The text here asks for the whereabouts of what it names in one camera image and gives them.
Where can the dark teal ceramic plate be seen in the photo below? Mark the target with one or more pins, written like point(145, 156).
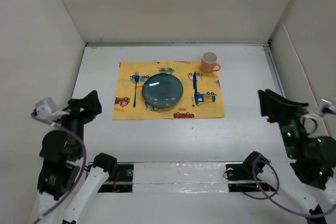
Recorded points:
point(162, 90)

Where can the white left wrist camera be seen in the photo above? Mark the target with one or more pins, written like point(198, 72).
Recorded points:
point(46, 109)

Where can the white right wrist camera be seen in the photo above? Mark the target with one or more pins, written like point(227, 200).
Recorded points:
point(326, 107)

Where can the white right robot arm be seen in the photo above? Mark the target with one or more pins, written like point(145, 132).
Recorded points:
point(313, 204)

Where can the yellow vehicle print cloth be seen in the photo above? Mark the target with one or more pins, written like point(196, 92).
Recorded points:
point(210, 96)

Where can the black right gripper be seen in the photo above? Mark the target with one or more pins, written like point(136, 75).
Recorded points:
point(277, 107)

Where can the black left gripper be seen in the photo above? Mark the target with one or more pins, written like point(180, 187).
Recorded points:
point(90, 102)

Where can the pink ceramic mug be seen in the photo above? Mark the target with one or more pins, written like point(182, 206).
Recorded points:
point(209, 63)

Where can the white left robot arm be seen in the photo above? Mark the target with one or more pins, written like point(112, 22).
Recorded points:
point(71, 207)

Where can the blue metal fork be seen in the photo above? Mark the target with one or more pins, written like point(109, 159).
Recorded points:
point(136, 80)

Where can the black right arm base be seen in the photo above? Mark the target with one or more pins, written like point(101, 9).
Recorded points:
point(238, 179)

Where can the blue metal knife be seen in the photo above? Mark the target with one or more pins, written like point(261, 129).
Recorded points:
point(196, 94)

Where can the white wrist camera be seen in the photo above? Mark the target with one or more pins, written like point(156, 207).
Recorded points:
point(326, 107)
point(46, 109)

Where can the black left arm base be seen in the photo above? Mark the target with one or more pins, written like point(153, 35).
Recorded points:
point(122, 182)

